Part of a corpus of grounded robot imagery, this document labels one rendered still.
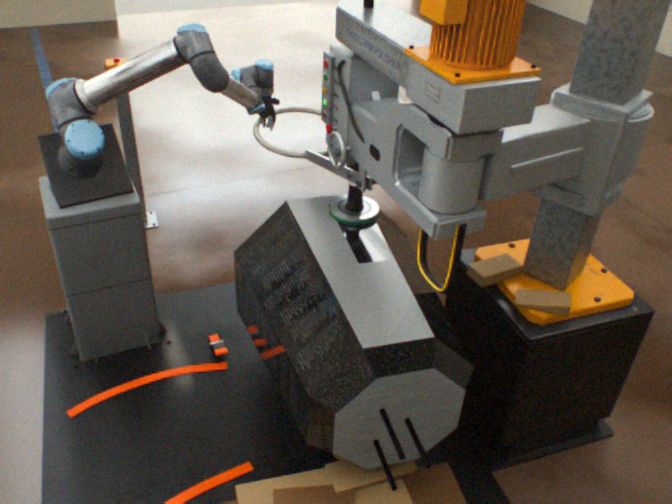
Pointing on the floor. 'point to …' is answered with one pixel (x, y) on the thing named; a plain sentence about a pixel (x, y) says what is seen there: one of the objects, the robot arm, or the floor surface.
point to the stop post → (131, 148)
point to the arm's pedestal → (104, 273)
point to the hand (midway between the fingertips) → (268, 126)
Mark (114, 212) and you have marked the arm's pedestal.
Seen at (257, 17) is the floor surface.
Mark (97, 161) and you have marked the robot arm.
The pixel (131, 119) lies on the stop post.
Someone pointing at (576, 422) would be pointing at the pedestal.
